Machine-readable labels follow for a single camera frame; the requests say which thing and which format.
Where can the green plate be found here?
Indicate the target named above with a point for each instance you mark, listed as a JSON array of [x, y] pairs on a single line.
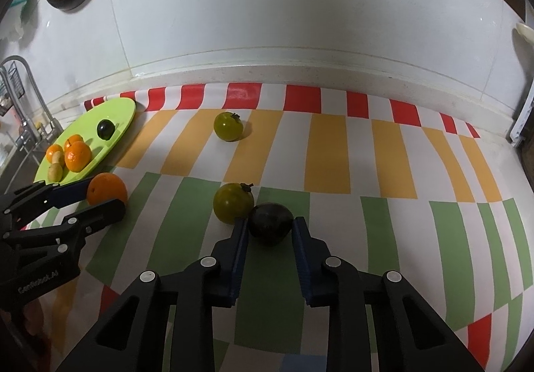
[[121, 113]]

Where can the large chrome faucet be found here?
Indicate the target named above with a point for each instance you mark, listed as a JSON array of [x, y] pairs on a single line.
[[25, 134]]

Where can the slim gooseneck faucet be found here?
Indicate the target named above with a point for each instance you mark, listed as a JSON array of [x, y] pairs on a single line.
[[35, 92]]

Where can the small tan fruit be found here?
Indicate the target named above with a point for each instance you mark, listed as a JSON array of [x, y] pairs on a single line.
[[55, 172]]

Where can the green tomato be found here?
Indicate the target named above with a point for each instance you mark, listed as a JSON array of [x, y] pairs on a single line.
[[228, 126], [231, 202]]

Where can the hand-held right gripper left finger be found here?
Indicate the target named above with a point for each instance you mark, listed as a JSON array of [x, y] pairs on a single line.
[[238, 259]]

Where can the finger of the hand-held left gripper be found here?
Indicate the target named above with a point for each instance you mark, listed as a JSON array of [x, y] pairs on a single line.
[[71, 191], [100, 215]]

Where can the teal paper towel pack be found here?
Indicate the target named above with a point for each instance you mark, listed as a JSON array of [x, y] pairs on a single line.
[[16, 9]]

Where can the orange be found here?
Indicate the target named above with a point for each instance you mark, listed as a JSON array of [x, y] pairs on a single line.
[[107, 188], [73, 140], [52, 153], [77, 158]]

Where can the striped colourful tablecloth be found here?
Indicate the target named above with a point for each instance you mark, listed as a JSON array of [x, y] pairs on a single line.
[[333, 155]]

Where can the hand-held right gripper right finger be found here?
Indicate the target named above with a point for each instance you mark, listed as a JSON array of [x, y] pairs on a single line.
[[301, 259]]

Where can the dark purple plum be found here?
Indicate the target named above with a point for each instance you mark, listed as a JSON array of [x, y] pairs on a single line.
[[105, 129], [270, 225]]

